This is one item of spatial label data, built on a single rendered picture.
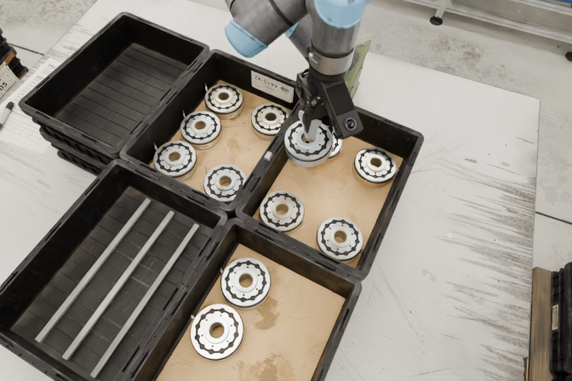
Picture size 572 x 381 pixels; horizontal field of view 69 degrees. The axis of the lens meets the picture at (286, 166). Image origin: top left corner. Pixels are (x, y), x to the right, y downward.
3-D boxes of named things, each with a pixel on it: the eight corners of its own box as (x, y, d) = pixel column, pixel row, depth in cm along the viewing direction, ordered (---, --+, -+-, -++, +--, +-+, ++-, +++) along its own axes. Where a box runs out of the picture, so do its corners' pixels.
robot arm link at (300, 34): (300, 48, 127) (272, 12, 120) (337, 19, 122) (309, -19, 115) (302, 64, 117) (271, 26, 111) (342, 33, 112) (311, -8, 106)
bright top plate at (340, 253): (351, 268, 89) (351, 267, 89) (309, 246, 91) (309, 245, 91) (368, 230, 94) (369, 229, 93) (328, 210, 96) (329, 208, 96)
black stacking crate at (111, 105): (134, 42, 128) (123, 11, 118) (216, 77, 122) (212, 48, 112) (38, 133, 109) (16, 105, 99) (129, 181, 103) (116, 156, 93)
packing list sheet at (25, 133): (45, 56, 138) (44, 55, 138) (105, 76, 135) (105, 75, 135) (-26, 131, 122) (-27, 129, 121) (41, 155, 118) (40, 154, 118)
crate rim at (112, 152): (125, 16, 120) (122, 9, 118) (214, 53, 114) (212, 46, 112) (19, 110, 101) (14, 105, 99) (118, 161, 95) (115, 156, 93)
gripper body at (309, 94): (326, 82, 87) (334, 37, 77) (346, 112, 83) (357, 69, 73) (293, 93, 85) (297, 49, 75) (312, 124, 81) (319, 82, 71)
